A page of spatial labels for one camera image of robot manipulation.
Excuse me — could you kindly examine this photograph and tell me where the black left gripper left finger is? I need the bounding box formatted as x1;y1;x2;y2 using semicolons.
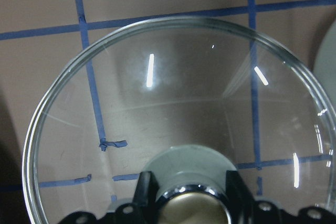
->
132;171;159;213

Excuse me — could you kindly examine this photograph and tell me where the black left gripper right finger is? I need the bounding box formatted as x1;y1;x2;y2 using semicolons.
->
225;170;254;219

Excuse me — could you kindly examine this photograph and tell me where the glass pot lid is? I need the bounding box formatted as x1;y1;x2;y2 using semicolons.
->
22;17;335;223

